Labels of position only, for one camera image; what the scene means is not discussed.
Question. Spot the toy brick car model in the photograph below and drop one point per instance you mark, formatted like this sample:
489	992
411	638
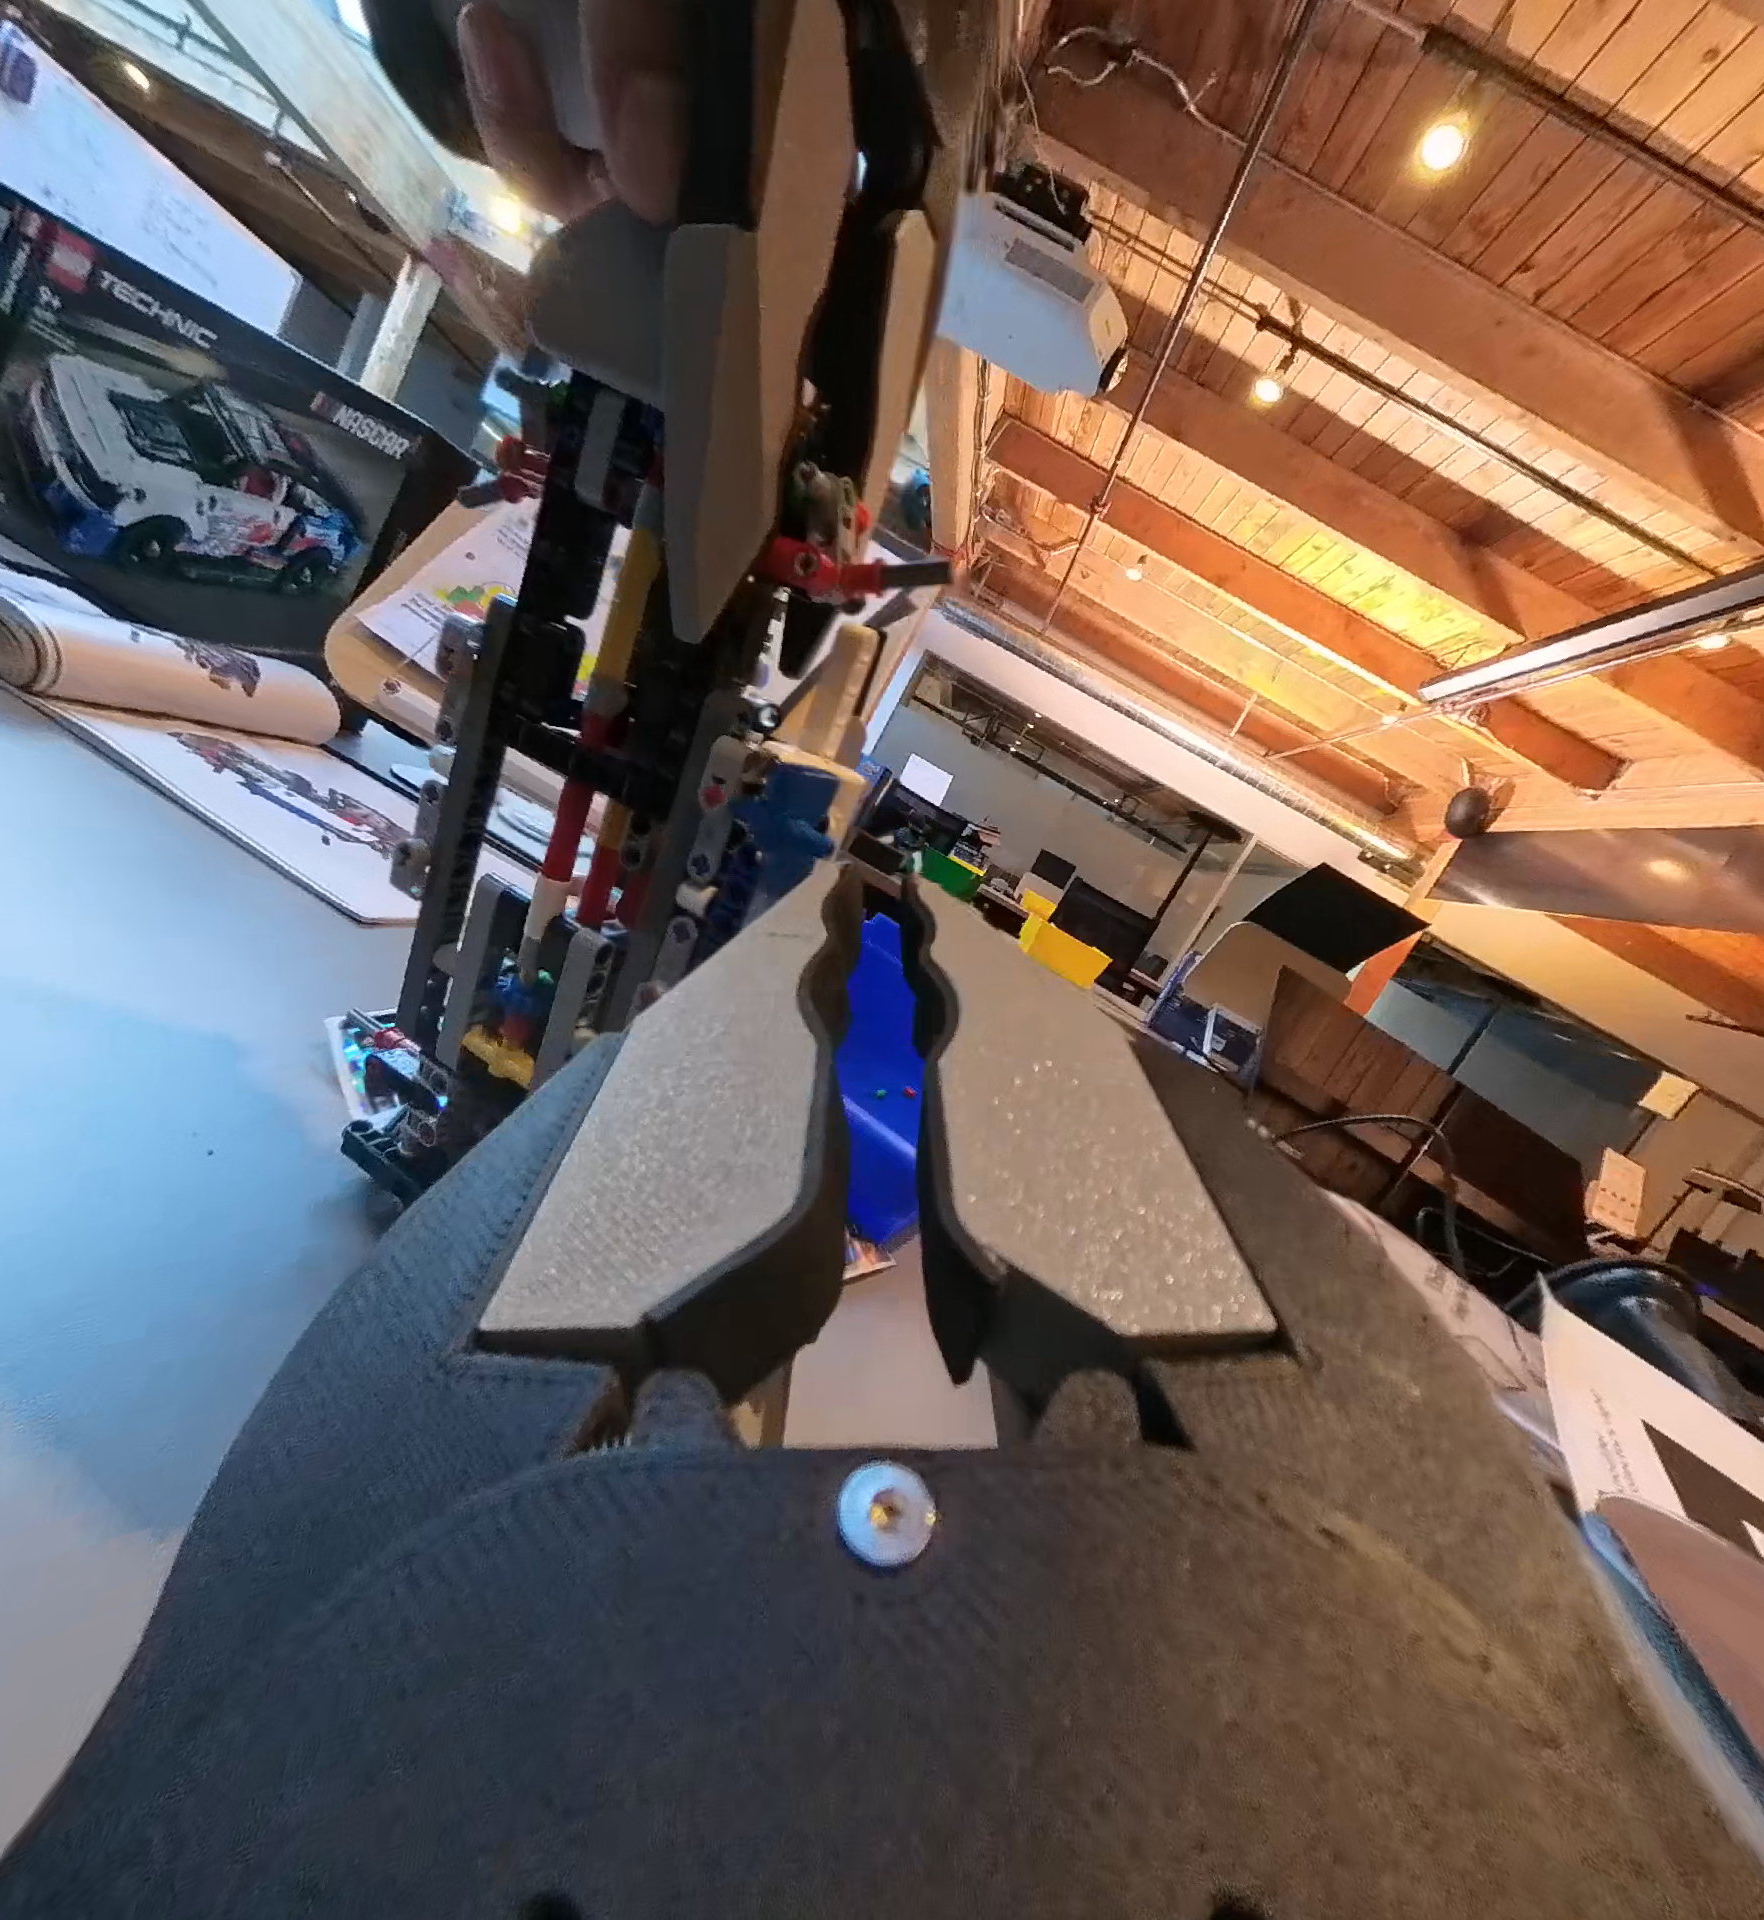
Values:
523	705

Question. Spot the white instruction booklet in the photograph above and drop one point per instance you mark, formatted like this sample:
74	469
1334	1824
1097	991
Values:
222	780

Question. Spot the blue plastic bin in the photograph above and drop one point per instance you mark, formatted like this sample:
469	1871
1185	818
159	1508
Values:
882	1080

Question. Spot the instruction sheet on clipboard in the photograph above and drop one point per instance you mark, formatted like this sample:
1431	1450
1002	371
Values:
372	669

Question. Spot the black ceiling camera dome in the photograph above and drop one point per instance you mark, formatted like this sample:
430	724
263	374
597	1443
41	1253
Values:
1470	811

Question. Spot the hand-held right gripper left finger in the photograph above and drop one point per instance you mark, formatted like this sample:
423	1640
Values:
672	1184

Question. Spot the yellow storage bin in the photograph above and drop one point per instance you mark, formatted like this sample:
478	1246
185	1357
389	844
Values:
1062	945

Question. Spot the clipboard with printed paper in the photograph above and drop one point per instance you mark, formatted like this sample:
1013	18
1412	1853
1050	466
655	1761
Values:
1692	1501

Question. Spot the person's left hand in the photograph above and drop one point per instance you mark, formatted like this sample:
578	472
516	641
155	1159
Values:
657	91

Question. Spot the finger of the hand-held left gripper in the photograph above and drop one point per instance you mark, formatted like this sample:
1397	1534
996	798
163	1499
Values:
732	451
904	330

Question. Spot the whiteboard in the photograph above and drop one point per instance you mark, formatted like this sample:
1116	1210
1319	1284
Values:
146	195

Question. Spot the white ceiling projector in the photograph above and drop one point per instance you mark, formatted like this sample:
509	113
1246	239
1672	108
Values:
1032	284

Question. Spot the small green bin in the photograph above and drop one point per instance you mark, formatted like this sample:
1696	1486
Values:
943	872

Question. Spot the black toy car box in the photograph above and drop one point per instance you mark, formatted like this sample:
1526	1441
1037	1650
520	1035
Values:
146	420

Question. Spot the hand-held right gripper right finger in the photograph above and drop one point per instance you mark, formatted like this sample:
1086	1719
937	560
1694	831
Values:
1093	1184

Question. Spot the metal air duct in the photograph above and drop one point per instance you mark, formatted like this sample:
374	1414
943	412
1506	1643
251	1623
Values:
1647	884

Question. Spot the white printed paper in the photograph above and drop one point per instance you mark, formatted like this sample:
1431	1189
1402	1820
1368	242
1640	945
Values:
1453	1305

